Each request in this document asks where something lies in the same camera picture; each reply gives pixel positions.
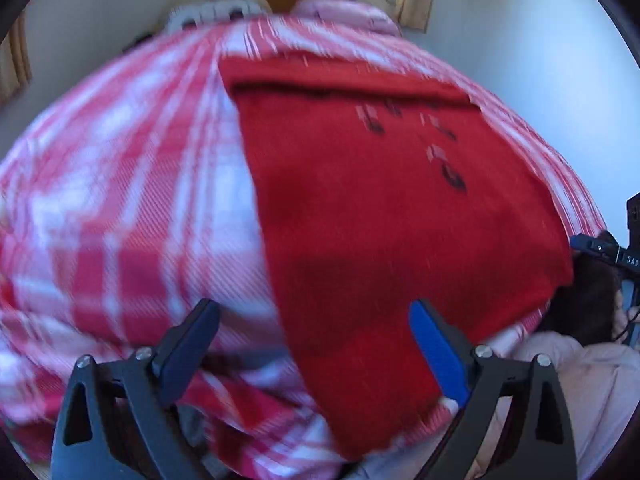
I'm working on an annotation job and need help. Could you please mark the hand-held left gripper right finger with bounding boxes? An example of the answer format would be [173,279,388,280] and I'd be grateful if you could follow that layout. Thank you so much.
[409,298,578,480]

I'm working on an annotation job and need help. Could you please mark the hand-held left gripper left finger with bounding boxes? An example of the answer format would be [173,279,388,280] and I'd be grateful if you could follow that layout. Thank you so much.
[50,298,221,480]

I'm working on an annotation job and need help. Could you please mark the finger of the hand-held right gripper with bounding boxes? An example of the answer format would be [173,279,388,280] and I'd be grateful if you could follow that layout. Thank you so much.
[570,232,623,261]

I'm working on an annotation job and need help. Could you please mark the red small garment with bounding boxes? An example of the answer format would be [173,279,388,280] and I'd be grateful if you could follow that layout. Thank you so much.
[218,55,575,462]

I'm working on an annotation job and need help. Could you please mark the person's dark hair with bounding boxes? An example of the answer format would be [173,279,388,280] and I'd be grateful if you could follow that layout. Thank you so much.
[537,255,623,346]

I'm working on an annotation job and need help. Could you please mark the person's pale pink clothing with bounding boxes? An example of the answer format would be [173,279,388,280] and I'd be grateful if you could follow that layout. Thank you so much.
[470,305,640,480]

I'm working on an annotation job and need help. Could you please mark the red white plaid blanket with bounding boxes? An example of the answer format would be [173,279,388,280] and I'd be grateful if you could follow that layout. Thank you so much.
[0,12,608,480]

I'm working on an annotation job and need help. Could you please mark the pink pillow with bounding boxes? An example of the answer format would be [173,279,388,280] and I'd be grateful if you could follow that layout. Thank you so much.
[295,0,403,36]

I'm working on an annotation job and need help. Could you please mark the white grey plush toy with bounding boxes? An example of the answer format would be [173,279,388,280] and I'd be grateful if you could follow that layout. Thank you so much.
[167,1,266,33]

